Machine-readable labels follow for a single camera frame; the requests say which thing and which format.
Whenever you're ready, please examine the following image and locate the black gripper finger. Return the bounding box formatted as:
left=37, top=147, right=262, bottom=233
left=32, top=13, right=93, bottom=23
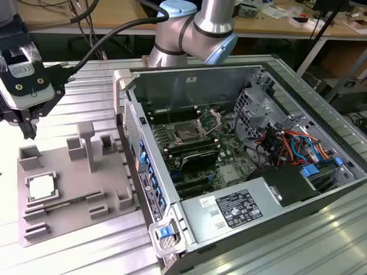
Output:
left=0, top=95, right=18, bottom=125
left=17, top=85, right=66, bottom=141

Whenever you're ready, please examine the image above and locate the silver CPU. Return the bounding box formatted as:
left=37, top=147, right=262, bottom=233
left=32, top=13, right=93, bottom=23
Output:
left=28, top=175, right=57, bottom=201

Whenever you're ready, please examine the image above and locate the black RAM slot bank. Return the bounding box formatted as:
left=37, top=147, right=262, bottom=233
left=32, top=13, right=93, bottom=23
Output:
left=146, top=105, right=200, bottom=125
left=163, top=136, right=221, bottom=159

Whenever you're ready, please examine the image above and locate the CPU socket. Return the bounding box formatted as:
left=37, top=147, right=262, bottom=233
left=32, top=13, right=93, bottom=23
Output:
left=173, top=123, right=201, bottom=144

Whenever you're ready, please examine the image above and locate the black expansion slot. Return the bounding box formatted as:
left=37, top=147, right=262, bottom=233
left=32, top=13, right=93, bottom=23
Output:
left=175, top=183, right=215, bottom=200
left=171, top=175, right=208, bottom=188

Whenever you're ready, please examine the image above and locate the grey parts rack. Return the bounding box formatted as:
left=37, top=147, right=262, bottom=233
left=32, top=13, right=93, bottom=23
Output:
left=17, top=121, right=138, bottom=249

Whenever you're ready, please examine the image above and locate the green RAM stick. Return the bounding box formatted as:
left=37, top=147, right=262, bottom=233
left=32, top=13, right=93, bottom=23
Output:
left=45, top=196, right=89, bottom=210

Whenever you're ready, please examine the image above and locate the open PC case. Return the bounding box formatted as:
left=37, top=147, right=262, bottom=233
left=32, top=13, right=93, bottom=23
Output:
left=112, top=63, right=367, bottom=275

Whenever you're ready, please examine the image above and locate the metal socket cover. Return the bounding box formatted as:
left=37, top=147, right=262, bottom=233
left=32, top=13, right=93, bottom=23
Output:
left=194, top=108, right=225, bottom=136

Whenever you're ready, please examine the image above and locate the green motherboard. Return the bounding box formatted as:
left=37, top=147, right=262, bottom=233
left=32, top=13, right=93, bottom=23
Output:
left=143, top=103, right=259, bottom=201

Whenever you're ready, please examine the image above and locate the silver power supply unit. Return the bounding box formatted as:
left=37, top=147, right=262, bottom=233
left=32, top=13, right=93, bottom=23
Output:
left=179, top=176, right=283, bottom=245

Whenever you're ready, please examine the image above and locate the silver chipset heatsink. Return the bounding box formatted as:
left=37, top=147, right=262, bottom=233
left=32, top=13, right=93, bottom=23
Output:
left=218, top=165, right=245, bottom=183

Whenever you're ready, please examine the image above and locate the metal drive cage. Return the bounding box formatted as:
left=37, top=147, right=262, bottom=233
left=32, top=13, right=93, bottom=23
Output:
left=232, top=87, right=287, bottom=141

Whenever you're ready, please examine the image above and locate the grey green circuit device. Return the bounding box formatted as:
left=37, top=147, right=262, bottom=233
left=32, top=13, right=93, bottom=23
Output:
left=234, top=1, right=260, bottom=18

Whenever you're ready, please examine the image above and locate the black fan shroud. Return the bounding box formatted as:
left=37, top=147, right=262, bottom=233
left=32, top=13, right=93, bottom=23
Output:
left=248, top=164, right=321, bottom=209

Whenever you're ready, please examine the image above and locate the small white box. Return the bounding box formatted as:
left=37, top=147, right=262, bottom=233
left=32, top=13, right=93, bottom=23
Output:
left=288, top=15, right=316, bottom=29

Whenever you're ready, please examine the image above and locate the black monitor stand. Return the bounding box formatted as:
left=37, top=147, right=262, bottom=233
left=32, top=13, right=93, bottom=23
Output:
left=311, top=0, right=351, bottom=12

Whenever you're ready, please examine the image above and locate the black computer tower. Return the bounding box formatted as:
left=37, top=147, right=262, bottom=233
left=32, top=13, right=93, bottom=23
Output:
left=329, top=81, right=367, bottom=115

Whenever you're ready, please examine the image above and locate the brown cardboard piece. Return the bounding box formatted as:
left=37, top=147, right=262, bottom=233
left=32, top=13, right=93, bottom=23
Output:
left=343, top=19, right=367, bottom=34

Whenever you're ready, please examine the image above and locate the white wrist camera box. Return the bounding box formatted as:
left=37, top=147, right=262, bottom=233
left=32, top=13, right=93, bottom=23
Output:
left=0, top=47, right=56, bottom=110

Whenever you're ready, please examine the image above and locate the thick black camera cable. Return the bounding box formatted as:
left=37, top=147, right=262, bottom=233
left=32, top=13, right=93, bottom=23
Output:
left=42, top=0, right=170, bottom=87

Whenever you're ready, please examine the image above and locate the blue wire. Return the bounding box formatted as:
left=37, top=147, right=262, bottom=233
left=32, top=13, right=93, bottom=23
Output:
left=290, top=133, right=326, bottom=166

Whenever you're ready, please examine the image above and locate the orange wire bundle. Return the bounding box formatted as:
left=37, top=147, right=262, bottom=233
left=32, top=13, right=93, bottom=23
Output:
left=282, top=130, right=336, bottom=161

